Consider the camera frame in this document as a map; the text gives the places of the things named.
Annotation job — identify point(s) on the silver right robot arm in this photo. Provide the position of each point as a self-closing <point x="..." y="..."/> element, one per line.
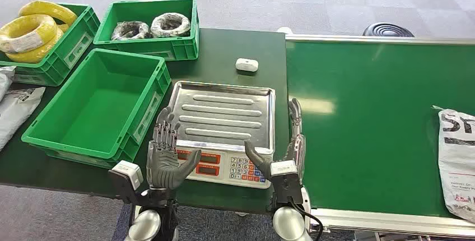
<point x="287" y="224"/>

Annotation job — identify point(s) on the large white poly mailer bag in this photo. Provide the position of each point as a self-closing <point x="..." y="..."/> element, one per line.
<point x="16" y="115"/>

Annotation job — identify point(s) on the small white round object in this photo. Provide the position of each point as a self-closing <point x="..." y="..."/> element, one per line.
<point x="285" y="30"/>

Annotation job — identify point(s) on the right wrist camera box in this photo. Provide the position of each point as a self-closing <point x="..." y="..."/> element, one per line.
<point x="284" y="172"/>

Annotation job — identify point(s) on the large empty green crate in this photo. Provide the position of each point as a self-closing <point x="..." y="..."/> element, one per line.
<point x="96" y="113"/>

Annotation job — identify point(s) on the small white poly mailer bag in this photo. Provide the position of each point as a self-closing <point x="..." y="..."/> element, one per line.
<point x="5" y="79"/>

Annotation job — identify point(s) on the electronic weighing scale steel tray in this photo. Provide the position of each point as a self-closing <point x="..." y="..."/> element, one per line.
<point x="222" y="116"/>

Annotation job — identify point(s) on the small white plastic device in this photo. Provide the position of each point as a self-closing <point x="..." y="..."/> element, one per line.
<point x="246" y="65"/>

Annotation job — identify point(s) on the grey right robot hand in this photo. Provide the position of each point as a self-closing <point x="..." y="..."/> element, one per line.
<point x="297" y="146"/>

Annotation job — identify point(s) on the green crate with black coils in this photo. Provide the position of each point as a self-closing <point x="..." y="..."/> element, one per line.
<point x="148" y="50"/>

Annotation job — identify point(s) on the green crate with yellow coils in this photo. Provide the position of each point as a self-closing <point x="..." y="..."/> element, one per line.
<point x="74" y="52"/>

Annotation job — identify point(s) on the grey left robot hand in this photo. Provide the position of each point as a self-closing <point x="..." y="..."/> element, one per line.
<point x="163" y="165"/>

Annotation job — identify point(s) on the white printed poly mailer package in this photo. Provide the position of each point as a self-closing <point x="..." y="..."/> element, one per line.
<point x="458" y="157"/>

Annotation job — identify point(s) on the black ribbed round object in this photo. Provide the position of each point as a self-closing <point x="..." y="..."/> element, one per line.
<point x="387" y="30"/>

